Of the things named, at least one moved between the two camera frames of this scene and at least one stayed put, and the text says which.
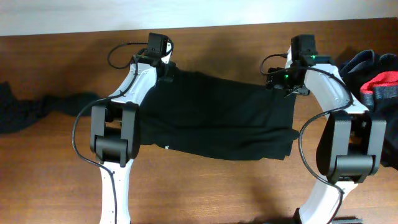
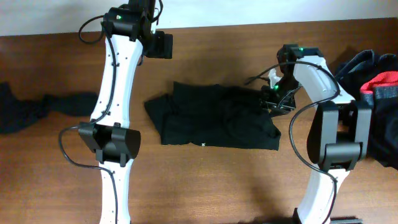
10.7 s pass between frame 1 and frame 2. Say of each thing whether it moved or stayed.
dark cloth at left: stayed
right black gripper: moved
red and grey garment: stayed
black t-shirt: moved
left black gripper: moved
